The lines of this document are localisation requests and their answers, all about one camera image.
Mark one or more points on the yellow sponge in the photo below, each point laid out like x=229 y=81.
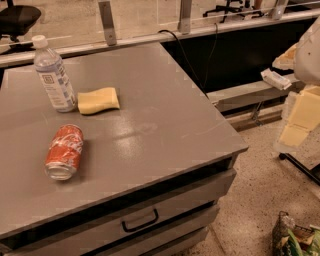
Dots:
x=97 y=101

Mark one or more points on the red coke can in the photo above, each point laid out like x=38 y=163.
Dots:
x=64 y=153

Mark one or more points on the black office chair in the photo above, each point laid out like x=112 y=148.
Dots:
x=15 y=21

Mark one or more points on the clear plastic water bottle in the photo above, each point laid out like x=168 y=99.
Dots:
x=54 y=78

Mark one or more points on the black chair base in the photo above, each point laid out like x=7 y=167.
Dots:
x=242 y=8

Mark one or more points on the grey drawer with black handle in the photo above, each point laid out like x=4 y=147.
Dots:
x=162 y=225

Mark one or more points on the wire basket with green bags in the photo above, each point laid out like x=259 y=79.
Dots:
x=290 y=239

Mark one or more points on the white packet on ledge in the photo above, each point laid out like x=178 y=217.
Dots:
x=275 y=80

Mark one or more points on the black stand leg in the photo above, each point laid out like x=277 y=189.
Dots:
x=313 y=174

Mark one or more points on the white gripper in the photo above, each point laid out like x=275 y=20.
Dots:
x=308 y=59

